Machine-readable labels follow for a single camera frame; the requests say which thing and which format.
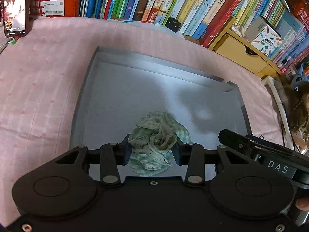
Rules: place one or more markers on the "pink striped tablecloth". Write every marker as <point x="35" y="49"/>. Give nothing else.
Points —
<point x="41" y="76"/>

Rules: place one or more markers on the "smartphone with lit screen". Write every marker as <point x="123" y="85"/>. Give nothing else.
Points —
<point x="16" y="18"/>

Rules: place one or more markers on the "right row of books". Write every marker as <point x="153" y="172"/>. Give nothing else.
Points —
<point x="293" y="28"/>

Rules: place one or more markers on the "small black box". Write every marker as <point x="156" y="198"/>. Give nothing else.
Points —
<point x="173" y="24"/>

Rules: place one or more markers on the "wooden drawer organizer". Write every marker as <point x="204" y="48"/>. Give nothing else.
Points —
<point x="228" y="44"/>

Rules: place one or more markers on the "row of upright books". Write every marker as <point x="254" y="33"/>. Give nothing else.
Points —
<point x="195" y="16"/>

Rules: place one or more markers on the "brown haired doll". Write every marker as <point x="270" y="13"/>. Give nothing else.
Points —
<point x="298" y="114"/>

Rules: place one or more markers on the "white pvc pipe frame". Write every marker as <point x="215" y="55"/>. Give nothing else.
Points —
<point x="276" y="88"/>

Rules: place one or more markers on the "green checkered cloth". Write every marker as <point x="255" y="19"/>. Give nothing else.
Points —
<point x="152" y="140"/>

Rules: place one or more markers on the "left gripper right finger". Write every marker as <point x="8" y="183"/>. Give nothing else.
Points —
<point x="192" y="155"/>

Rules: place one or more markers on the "grey shallow tray box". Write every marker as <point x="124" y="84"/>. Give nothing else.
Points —
<point x="120" y="87"/>

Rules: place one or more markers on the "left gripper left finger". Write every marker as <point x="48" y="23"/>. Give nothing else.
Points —
<point x="112" y="155"/>

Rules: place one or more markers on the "white patterned box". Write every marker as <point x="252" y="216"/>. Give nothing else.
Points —
<point x="263" y="36"/>

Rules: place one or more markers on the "person's right hand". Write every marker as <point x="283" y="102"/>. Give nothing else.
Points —
<point x="303" y="204"/>

